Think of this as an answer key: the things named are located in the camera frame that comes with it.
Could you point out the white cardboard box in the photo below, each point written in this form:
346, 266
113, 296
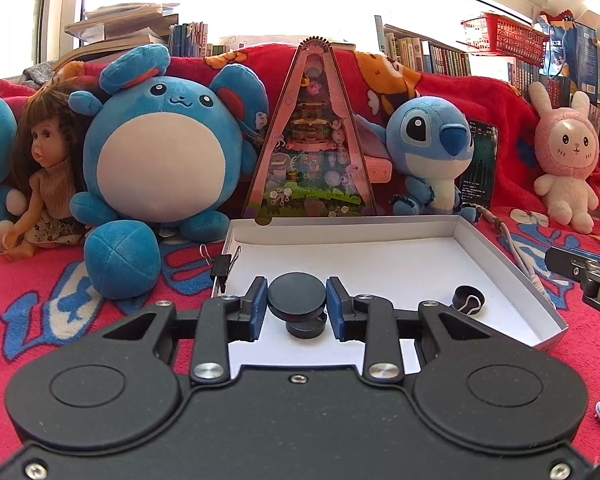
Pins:
380, 265

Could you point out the red plastic basket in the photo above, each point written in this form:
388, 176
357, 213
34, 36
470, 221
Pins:
510, 35

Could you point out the small pink box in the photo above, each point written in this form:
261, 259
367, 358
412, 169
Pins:
379, 170

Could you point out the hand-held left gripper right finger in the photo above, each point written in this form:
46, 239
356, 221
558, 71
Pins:
336, 310

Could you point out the long row of books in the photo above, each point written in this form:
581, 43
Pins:
430, 55

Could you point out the round blue mouse plush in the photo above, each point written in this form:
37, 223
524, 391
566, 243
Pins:
165, 160

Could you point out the short row of blue books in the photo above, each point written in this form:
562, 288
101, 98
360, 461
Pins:
187, 40

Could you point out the small black binder clip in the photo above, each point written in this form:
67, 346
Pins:
222, 266

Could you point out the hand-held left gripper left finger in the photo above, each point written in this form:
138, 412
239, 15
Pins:
257, 310

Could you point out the grey cloth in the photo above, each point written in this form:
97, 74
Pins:
37, 74

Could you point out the black smartphone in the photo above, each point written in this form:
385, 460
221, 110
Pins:
480, 170

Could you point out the brown-haired doll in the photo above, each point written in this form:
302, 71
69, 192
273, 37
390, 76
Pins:
47, 145

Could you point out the row of dark books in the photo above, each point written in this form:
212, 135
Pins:
550, 85

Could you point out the blue alien plush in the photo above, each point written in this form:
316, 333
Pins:
430, 135

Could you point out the red cartoon printed blanket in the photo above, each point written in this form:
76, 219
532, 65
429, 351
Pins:
40, 320

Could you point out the triangular pink toy box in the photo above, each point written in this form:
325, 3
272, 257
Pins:
310, 160

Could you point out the pink bunny plush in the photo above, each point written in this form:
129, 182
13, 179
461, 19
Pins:
570, 145

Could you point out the blue paper bag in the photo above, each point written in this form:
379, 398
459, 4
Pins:
575, 55

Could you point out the hollow black round cap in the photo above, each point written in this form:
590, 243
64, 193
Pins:
305, 331

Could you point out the stack of books and papers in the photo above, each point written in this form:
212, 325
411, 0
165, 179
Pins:
115, 25

